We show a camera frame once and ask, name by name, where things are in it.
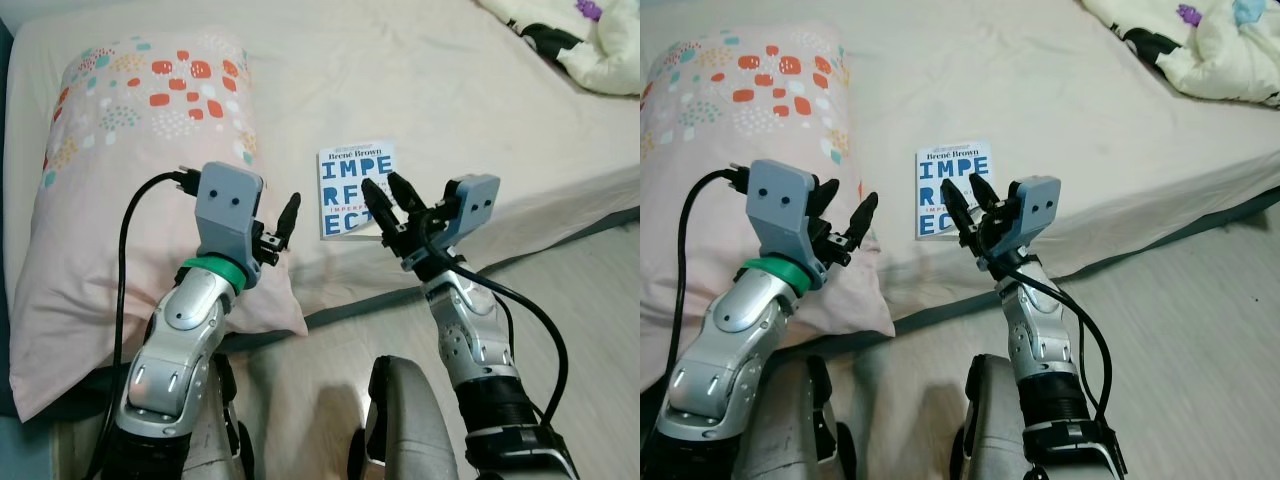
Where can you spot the robot left leg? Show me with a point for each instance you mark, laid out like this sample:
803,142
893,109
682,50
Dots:
225,440
810,430

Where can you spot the cream bed mattress sheet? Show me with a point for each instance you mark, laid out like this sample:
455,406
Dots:
430,90
1030,90

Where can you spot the pink dotted pillow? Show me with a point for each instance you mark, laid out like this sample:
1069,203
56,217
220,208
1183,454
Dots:
700,250
90,250

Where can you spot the robot leg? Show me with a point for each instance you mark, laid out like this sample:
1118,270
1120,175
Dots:
810,430
990,430
225,440
405,430

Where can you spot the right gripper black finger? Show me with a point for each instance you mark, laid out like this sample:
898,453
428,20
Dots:
984,194
406,193
958,210
381,208

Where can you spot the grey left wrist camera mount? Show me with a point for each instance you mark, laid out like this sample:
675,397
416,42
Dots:
785,210
228,215

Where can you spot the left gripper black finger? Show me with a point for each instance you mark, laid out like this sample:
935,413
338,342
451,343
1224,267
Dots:
829,198
864,220
289,220

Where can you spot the cream cartoon print blanket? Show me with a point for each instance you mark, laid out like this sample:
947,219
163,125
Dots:
600,60
1220,70

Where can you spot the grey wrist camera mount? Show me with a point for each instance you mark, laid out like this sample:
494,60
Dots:
228,215
1035,205
785,210
475,205

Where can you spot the white book blue letters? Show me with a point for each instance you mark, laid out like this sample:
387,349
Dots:
940,170
345,170

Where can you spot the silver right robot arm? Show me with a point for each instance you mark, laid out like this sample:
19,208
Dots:
470,340
1035,340

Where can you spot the robot right leg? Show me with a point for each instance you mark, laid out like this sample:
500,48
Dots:
405,430
990,430

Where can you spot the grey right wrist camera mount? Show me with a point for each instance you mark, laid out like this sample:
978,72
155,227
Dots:
475,205
1035,205

